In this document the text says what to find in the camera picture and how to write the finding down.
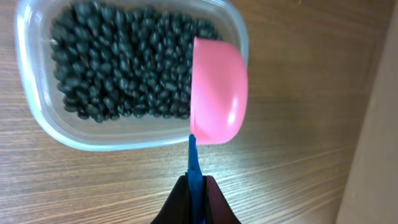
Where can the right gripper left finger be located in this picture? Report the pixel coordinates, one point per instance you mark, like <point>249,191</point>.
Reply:
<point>176,209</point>

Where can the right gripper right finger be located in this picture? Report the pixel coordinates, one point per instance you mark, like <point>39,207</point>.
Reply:
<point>216,207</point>

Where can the pink scoop blue handle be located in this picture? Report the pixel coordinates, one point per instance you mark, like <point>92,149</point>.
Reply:
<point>219,99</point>

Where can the black beans pile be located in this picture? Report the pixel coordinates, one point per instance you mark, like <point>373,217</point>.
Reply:
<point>113,62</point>

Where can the clear plastic container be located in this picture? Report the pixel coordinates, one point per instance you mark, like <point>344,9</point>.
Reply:
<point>34,53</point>

